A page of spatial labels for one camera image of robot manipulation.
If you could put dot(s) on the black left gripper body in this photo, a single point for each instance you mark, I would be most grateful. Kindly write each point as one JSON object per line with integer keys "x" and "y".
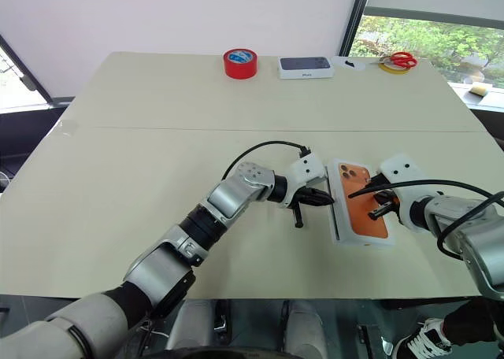
{"x": 303, "y": 197}

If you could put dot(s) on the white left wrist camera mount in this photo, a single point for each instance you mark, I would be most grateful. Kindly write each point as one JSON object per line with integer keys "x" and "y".
{"x": 315, "y": 168}

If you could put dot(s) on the person's leg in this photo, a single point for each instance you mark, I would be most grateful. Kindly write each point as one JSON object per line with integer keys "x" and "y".
{"x": 470, "y": 319}

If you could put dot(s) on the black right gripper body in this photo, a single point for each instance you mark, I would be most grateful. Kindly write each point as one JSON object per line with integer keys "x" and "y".
{"x": 389, "y": 201}

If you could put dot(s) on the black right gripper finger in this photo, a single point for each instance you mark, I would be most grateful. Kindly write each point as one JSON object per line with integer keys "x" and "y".
{"x": 364, "y": 192}
{"x": 381, "y": 212}

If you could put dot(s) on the black white sneaker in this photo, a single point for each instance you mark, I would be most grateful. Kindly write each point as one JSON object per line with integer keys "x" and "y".
{"x": 425, "y": 339}

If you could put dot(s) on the black window frame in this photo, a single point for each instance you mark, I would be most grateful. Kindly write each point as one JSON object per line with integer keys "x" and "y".
{"x": 356, "y": 18}

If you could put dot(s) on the red tape roll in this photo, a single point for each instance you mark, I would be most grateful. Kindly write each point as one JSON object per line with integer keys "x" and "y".
{"x": 240, "y": 71}

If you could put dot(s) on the clear tape patch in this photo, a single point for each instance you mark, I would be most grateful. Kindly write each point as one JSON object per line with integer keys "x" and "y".
{"x": 69, "y": 128}

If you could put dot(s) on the slanted window frame bar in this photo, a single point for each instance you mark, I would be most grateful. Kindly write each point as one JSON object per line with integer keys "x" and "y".
{"x": 27, "y": 82}

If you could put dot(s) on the small black object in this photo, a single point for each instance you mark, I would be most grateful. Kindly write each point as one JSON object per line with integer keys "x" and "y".
{"x": 349, "y": 63}

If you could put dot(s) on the yellow sponge block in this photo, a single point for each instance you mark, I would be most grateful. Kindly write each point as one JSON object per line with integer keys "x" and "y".
{"x": 478, "y": 90}

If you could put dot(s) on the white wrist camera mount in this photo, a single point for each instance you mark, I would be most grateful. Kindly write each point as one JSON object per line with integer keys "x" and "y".
{"x": 409, "y": 178}
{"x": 315, "y": 168}

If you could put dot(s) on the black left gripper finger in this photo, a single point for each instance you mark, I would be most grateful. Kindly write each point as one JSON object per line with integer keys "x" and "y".
{"x": 299, "y": 217}
{"x": 321, "y": 197}

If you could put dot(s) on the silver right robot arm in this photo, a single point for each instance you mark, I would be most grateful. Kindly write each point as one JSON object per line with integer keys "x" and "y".
{"x": 480, "y": 241}

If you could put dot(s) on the yellow tape roll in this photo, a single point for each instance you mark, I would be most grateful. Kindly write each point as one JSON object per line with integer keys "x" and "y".
{"x": 393, "y": 73}

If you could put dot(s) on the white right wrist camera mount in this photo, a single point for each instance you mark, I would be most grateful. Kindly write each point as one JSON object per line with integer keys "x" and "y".
{"x": 409, "y": 178}

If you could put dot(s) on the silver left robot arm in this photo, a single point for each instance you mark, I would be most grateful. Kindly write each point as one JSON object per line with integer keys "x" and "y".
{"x": 236, "y": 193}

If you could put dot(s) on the white box with dark top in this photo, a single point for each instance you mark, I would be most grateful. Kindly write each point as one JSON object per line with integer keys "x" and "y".
{"x": 303, "y": 64}

